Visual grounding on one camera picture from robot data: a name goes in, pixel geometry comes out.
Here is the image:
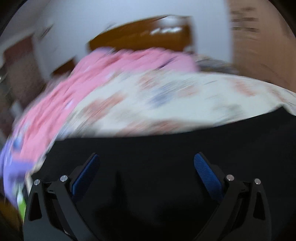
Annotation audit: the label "black pants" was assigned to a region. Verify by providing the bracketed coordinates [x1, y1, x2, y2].
[33, 108, 295, 240]

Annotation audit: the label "green play mat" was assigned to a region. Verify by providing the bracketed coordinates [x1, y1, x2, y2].
[16, 193, 27, 221]

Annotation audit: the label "purple floral bedsheet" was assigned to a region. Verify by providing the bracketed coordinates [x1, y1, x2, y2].
[1, 138, 34, 208]

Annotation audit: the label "pink duvet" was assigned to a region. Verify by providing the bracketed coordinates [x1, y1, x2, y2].
[10, 48, 199, 162]

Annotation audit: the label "floral cream bed quilt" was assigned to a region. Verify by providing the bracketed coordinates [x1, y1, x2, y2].
[30, 69, 296, 174]

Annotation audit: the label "brown patterned curtain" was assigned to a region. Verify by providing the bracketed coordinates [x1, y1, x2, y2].
[1, 35, 45, 132]

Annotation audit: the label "beige wooden wardrobe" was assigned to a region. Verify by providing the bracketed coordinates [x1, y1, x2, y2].
[228, 1, 295, 91]

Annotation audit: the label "brown wooden headboard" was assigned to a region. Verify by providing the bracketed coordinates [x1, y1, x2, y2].
[88, 15, 195, 53]

